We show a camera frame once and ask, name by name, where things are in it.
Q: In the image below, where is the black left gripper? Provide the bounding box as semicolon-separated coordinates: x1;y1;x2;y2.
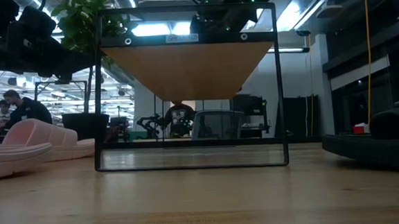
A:
5;3;96;87

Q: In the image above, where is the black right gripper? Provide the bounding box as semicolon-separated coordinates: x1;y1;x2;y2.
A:
185;0;262;35

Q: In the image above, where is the pink slide sandal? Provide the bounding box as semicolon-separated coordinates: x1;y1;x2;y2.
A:
0;119;54;180
0;114;97;165

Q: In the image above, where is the black slide sandal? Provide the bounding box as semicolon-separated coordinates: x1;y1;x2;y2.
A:
319;99;399;178

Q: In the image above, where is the green potted plant black pot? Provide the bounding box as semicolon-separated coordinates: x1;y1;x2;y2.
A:
50;0;143;153

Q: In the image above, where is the person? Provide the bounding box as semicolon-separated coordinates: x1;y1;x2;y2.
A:
163;98;198;139
0;98;13;129
2;87;55;139

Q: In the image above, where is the ceiling light tube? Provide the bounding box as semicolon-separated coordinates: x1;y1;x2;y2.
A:
267;45;310;55

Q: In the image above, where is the black equipment rack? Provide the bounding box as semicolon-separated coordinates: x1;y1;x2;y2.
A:
231;92;271;141

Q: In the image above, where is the black cabinet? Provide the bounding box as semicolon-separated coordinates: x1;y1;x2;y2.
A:
278;94;321;139

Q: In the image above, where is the wooden shelf black metal frame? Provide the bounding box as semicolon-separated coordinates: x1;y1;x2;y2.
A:
85;0;290;178

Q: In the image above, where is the black aluminium table frame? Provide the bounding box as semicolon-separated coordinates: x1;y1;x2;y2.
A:
102;128;323;155

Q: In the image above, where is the thin yellow cable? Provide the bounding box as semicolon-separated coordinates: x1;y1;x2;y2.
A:
305;35;317;136

